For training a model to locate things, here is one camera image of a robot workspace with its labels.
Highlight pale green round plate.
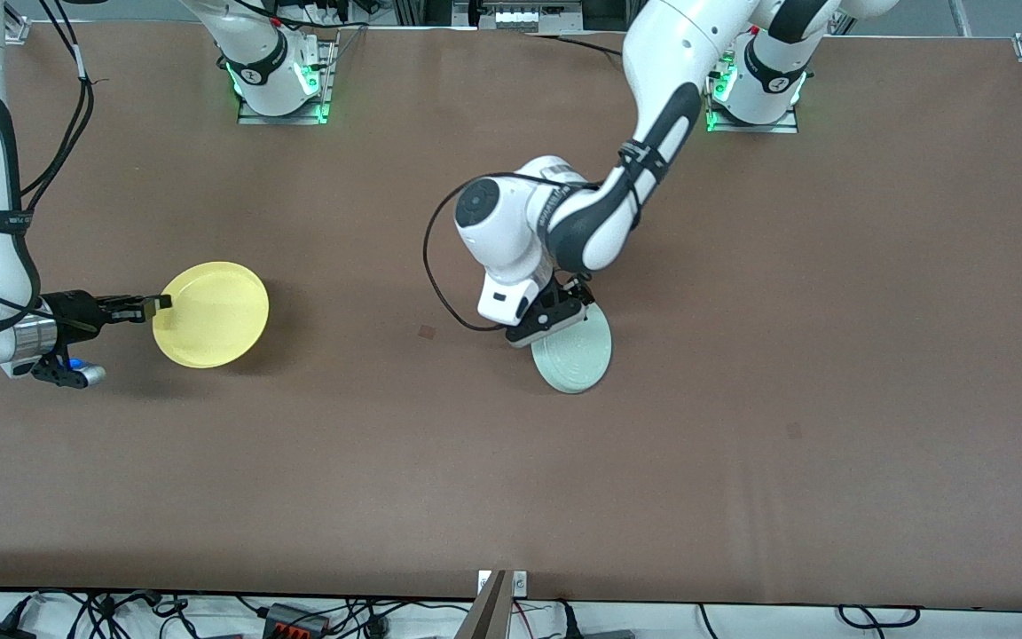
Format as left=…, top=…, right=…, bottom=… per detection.
left=531, top=302, right=613, bottom=395

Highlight yellow round plate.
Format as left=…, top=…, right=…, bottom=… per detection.
left=153, top=261, right=271, bottom=369

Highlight brown table cover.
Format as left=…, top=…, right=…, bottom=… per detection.
left=0, top=20, right=1022, bottom=613

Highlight white connector block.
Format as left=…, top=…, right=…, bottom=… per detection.
left=495, top=11, right=565, bottom=33

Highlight black orange power strip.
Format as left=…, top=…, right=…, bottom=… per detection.
left=263, top=603, right=331, bottom=639

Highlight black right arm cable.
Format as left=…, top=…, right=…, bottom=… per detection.
left=0, top=0, right=97, bottom=312

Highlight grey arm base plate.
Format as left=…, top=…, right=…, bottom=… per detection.
left=706, top=84, right=800, bottom=134
left=238, top=40, right=336, bottom=125

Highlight long black table cable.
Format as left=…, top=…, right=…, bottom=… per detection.
left=529, top=33, right=625, bottom=57

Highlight dark aluminium frame rack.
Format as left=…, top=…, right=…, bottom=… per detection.
left=391, top=0, right=645, bottom=33

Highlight grey brown slanted post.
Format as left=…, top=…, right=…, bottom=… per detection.
left=456, top=570, right=512, bottom=639

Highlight black looped floor cable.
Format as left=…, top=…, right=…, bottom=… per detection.
left=837, top=605, right=922, bottom=629

